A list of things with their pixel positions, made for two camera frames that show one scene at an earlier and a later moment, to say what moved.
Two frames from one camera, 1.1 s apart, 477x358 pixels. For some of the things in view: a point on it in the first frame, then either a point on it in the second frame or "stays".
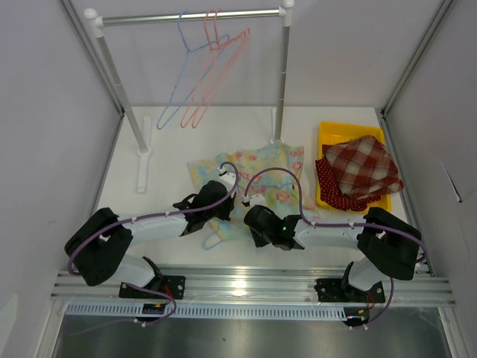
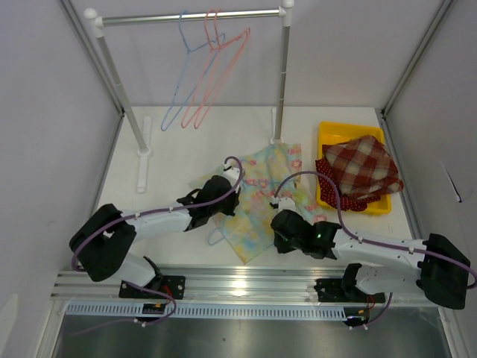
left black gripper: (229, 206) stays
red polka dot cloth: (330, 191) stays
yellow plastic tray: (332, 132) stays
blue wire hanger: (229, 240) to (216, 242)
